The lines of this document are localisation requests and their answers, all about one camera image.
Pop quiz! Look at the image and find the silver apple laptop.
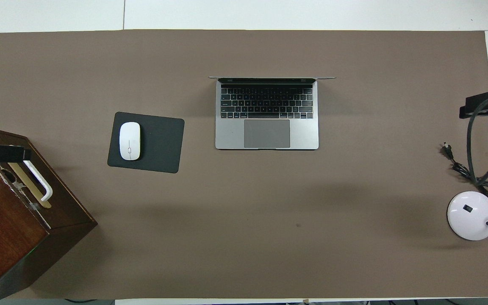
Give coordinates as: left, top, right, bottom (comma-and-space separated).
208, 76, 336, 150

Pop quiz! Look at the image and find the dark wooden box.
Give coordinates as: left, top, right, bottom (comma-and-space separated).
0, 123, 98, 305

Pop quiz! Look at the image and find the white desk lamp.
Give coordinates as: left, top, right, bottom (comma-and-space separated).
446, 163, 488, 241

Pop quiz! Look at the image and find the white computer mouse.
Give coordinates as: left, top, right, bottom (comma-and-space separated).
119, 122, 141, 161

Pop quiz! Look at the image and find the black mouse pad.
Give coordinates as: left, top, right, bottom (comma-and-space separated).
107, 111, 185, 174

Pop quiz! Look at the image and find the brown table mat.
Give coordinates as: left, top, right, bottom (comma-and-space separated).
0, 29, 488, 299

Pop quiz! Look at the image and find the white box handle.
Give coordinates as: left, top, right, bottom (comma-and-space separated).
9, 144, 53, 202

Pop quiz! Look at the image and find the black lamp power cable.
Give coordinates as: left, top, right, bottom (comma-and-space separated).
441, 143, 488, 200

